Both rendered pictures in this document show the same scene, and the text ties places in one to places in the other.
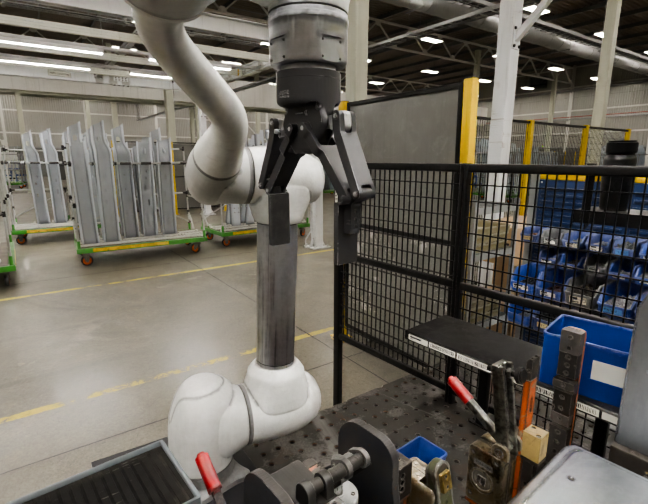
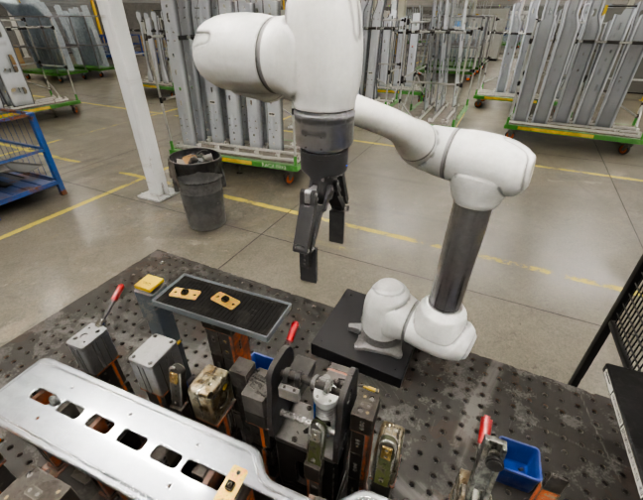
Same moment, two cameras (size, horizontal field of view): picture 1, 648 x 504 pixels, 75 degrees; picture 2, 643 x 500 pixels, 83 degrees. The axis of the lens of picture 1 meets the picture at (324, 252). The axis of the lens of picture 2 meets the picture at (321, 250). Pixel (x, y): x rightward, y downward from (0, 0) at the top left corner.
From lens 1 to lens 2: 0.60 m
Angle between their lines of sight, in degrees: 59
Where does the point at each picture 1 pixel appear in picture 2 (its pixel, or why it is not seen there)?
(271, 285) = (446, 250)
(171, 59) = not seen: hidden behind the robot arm
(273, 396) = (423, 324)
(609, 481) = not seen: outside the picture
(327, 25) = (307, 127)
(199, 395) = (379, 292)
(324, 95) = (311, 172)
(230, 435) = (388, 326)
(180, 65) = not seen: hidden behind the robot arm
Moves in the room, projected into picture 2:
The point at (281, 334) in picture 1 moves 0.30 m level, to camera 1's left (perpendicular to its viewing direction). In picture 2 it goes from (444, 289) to (384, 243)
